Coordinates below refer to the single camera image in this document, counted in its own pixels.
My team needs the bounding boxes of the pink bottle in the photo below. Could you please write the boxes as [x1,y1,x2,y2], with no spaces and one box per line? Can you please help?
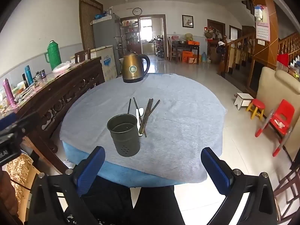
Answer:
[3,78,16,107]

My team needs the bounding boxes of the orange cardboard boxes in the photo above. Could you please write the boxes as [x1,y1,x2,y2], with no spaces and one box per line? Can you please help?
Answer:
[182,51,200,64]

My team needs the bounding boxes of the carved wooden sideboard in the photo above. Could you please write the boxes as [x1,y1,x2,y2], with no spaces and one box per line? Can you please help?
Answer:
[0,57,105,169]

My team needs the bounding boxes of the person's legs black pants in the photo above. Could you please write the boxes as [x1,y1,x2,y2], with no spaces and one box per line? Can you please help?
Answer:
[63,176,186,225]

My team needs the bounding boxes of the gold electric kettle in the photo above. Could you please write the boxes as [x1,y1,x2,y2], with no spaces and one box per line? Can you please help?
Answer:
[119,52,151,83]

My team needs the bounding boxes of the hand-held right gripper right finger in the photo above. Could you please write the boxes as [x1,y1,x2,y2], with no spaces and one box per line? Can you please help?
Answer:
[201,147,278,225]

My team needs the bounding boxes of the beige sofa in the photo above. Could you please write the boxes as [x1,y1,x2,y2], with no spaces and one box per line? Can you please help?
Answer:
[255,67,300,162]

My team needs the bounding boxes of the red plastic child chair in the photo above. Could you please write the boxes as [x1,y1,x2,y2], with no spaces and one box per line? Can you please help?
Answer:
[255,99,295,157]

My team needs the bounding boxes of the dark slatted wooden chair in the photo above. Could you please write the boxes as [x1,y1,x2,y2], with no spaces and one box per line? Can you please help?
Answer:
[273,162,300,225]

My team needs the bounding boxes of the gold patterned cushion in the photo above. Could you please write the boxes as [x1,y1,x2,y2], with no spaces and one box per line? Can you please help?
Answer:
[5,154,41,204]

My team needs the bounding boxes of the framed wall picture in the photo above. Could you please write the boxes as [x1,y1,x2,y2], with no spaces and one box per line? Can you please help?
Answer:
[182,15,194,28]

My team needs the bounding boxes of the grey refrigerator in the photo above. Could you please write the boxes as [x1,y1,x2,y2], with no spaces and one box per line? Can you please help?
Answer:
[91,14,121,52]

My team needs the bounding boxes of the small white stool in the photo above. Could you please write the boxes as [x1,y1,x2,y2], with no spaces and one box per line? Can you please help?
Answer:
[233,93,255,110]

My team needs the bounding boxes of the dark wooden side table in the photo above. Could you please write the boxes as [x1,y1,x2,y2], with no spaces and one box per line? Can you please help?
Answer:
[171,40,200,62]

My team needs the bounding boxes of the green thermos jug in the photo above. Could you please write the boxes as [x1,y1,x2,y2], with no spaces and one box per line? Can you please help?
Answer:
[44,40,62,71]

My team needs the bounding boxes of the grey tablecloth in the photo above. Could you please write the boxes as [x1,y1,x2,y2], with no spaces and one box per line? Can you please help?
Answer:
[59,73,227,183]

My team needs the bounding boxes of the brown wooden door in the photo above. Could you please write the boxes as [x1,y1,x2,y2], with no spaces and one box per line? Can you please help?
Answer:
[79,0,104,51]

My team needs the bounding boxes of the metal utensil holder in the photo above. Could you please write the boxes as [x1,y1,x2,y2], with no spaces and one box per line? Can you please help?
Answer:
[107,114,141,157]

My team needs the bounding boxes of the red and yellow stool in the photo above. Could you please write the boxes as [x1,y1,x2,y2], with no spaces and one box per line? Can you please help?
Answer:
[246,98,266,120]

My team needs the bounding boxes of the person's left forearm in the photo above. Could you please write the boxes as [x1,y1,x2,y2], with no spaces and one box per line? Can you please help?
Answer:
[0,166,19,225]

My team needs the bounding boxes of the shelf with bottles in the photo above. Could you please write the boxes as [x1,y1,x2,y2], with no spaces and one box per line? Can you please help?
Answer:
[121,20,141,54]

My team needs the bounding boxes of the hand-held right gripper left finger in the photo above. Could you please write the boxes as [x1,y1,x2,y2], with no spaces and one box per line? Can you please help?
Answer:
[25,146,106,225]

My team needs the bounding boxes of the brown wooden chopstick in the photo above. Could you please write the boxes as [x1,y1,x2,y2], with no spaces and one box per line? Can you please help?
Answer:
[138,98,152,134]
[143,100,161,123]
[141,99,154,134]

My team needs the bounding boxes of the white plastic spoon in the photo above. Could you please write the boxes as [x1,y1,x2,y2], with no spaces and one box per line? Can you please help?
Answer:
[138,107,144,137]

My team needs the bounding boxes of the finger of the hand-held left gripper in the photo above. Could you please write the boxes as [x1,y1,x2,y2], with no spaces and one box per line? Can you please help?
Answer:
[0,111,41,137]

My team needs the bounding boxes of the blue table cover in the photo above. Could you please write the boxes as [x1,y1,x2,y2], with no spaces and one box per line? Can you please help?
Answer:
[62,141,207,187]

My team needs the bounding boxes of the blue drink bottle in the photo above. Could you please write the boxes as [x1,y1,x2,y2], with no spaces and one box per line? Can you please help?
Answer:
[25,65,34,86]

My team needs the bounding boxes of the white chopstick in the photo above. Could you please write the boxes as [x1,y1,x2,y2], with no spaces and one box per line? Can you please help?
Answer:
[135,109,141,136]

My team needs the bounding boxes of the wooden stair railing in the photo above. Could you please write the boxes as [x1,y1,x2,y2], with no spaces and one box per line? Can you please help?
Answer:
[219,31,300,80]

